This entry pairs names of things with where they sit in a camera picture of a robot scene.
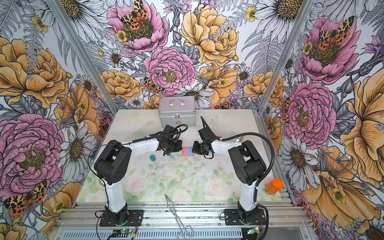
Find blue rectangular block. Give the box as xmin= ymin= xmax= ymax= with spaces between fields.
xmin=188 ymin=147 xmax=193 ymax=157

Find pink rectangular block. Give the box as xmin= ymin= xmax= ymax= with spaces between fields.
xmin=183 ymin=147 xmax=189 ymax=157

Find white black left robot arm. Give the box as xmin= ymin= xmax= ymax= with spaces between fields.
xmin=93 ymin=124 xmax=188 ymax=227

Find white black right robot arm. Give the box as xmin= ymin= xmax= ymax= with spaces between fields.
xmin=193 ymin=117 xmax=275 ymax=227

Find silver aluminium case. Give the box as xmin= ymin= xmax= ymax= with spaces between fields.
xmin=158 ymin=96 xmax=196 ymax=127

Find orange plastic bottle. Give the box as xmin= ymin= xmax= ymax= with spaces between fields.
xmin=265 ymin=178 xmax=284 ymax=195

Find right green circuit board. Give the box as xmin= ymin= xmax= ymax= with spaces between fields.
xmin=247 ymin=227 xmax=260 ymax=235

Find green circuit board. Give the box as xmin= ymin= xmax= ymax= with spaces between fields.
xmin=110 ymin=229 xmax=136 ymax=238
xmin=247 ymin=227 xmax=260 ymax=235

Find left green circuit board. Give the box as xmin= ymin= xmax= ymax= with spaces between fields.
xmin=110 ymin=229 xmax=136 ymax=238

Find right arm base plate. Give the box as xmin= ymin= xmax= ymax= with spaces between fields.
xmin=224 ymin=208 xmax=267 ymax=226

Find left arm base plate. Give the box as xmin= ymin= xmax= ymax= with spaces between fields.
xmin=99 ymin=210 xmax=144 ymax=227

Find metal wire tongs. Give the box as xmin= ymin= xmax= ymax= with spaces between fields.
xmin=165 ymin=195 xmax=195 ymax=240

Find aluminium rail frame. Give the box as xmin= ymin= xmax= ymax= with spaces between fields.
xmin=56 ymin=202 xmax=310 ymax=230

